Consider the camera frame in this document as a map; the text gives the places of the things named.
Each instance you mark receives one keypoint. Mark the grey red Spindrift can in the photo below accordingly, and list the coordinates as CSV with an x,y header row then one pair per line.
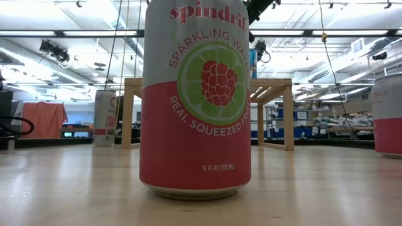
x,y
389,125
194,141

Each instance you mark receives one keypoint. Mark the blue silver Red Bull can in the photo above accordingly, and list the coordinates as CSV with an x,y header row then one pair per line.
x,y
252,64

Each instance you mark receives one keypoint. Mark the white Celsius Peach Vibe can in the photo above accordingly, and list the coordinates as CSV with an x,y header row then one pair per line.
x,y
104,125

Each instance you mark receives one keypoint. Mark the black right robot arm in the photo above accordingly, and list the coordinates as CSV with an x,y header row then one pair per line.
x,y
257,11

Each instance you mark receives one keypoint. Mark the slatted wooden shelf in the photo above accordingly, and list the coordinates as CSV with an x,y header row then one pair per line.
x,y
288,119

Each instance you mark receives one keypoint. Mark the black box-shaped equipment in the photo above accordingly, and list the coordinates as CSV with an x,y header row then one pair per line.
x,y
119,110

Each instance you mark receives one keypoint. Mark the rack with blue bins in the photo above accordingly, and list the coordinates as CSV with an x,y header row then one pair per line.
x,y
282,132

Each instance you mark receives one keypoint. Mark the cluttered workbench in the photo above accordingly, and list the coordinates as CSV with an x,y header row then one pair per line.
x,y
345,124

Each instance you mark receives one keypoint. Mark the orange cloth cover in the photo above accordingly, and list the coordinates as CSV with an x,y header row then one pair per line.
x,y
44,120

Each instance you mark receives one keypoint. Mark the black ceiling spotlight cluster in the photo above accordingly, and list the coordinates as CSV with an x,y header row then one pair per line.
x,y
55,51

